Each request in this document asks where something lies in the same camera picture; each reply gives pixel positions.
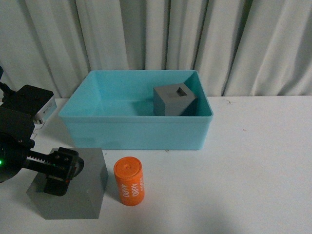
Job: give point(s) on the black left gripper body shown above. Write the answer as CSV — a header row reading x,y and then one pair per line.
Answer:
x,y
16,150

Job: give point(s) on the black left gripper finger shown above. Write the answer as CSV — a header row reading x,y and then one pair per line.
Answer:
x,y
58,180

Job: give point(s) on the gray cube with round hole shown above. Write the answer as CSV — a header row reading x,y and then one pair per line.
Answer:
x,y
83,199

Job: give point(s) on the orange cylinder part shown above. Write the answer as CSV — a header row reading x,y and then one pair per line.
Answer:
x,y
128,173

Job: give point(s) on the gray cube with square hole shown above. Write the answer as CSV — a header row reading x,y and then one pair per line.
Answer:
x,y
174,100

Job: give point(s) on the blue plastic box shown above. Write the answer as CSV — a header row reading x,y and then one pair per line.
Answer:
x,y
113,109

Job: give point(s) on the white pleated curtain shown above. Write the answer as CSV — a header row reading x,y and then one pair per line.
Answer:
x,y
239,47

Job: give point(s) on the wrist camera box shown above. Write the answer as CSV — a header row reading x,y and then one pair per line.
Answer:
x,y
37,102

